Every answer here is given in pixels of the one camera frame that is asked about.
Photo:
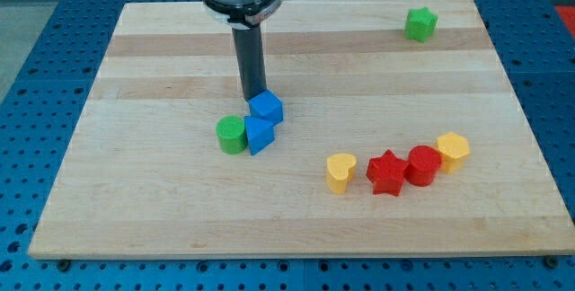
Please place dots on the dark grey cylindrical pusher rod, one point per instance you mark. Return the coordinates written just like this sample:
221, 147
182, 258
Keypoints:
250, 59

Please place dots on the blue cube block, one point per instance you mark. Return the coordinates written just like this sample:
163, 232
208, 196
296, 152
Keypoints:
267, 106

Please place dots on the green star block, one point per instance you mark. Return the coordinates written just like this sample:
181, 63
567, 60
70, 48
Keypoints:
420, 24

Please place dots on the red star block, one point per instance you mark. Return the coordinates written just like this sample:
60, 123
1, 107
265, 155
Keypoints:
386, 173

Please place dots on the blue triangle block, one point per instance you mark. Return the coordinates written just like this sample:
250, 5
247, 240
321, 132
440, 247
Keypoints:
259, 132

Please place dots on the green cylinder block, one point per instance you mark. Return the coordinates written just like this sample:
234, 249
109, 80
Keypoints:
231, 134

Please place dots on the yellow heart block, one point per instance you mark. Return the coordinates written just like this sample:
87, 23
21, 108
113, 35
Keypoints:
340, 170

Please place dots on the light wooden board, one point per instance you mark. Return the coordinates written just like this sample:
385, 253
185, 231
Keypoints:
143, 177

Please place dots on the red cylinder block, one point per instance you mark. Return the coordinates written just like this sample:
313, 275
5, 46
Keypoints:
424, 163

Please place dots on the yellow hexagon block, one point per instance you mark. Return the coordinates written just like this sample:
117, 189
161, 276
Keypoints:
454, 150

